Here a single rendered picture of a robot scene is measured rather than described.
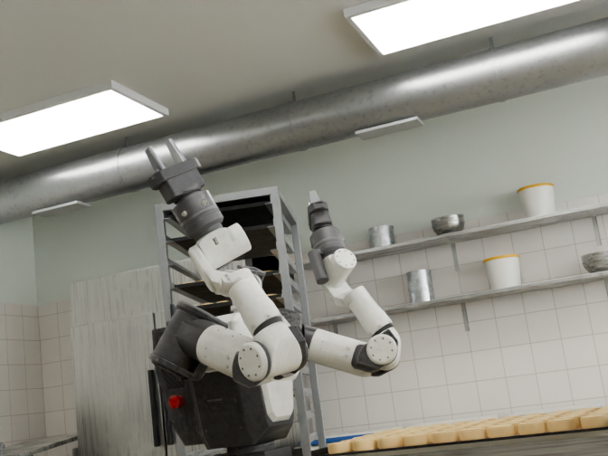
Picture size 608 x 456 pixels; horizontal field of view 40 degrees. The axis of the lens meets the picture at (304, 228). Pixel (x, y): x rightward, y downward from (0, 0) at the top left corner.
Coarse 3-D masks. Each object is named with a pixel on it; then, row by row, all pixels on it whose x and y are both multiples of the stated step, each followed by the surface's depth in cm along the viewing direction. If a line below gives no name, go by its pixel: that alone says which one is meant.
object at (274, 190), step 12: (276, 192) 315; (276, 204) 314; (276, 216) 314; (276, 228) 313; (288, 264) 312; (288, 276) 309; (288, 288) 308; (288, 300) 307; (300, 372) 302; (300, 384) 301; (300, 396) 300; (300, 408) 299; (300, 420) 299; (300, 432) 298
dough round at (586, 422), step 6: (600, 414) 152; (606, 414) 150; (582, 420) 151; (588, 420) 149; (594, 420) 149; (600, 420) 149; (606, 420) 149; (582, 426) 151; (588, 426) 149; (594, 426) 149; (600, 426) 149
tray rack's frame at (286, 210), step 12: (240, 192) 317; (252, 192) 316; (264, 192) 316; (168, 204) 319; (216, 204) 332; (228, 204) 334; (288, 204) 346; (288, 216) 357; (300, 252) 372; (300, 264) 371; (300, 276) 370; (300, 288) 369; (300, 300) 368; (312, 372) 362; (312, 384) 361; (312, 396) 360; (324, 432) 357; (324, 444) 355
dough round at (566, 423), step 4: (552, 420) 154; (556, 420) 153; (560, 420) 151; (564, 420) 151; (568, 420) 152; (572, 420) 152; (548, 424) 153; (552, 424) 152; (556, 424) 151; (560, 424) 151; (564, 424) 151; (568, 424) 151; (572, 424) 151; (548, 428) 153; (552, 428) 152; (556, 428) 151; (560, 428) 151; (564, 428) 151; (568, 428) 151; (572, 428) 151
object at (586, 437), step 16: (576, 432) 152; (592, 432) 151; (416, 448) 165; (432, 448) 163; (448, 448) 162; (464, 448) 161; (480, 448) 159; (496, 448) 158; (512, 448) 157; (528, 448) 155; (544, 448) 154; (560, 448) 153; (576, 448) 152; (592, 448) 150
